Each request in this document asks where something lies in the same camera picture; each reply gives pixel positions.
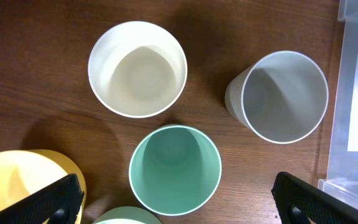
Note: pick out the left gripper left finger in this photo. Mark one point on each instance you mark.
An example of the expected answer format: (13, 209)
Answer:
(59, 202)

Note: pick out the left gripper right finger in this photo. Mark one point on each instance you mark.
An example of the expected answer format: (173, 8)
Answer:
(300, 202)

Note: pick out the cream cup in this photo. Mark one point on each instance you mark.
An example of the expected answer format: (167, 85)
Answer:
(137, 69)

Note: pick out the clear plastic storage container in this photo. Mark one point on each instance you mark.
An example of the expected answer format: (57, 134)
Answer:
(342, 176)

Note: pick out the yellow small bowl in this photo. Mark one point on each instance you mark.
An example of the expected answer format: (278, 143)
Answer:
(23, 173)

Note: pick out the mint green small bowl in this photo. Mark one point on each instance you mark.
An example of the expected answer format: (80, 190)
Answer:
(127, 215)

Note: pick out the grey cup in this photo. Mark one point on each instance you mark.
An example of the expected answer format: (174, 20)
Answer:
(282, 98)

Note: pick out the mint green cup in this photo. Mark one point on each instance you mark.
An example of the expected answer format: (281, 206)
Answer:
(175, 170)

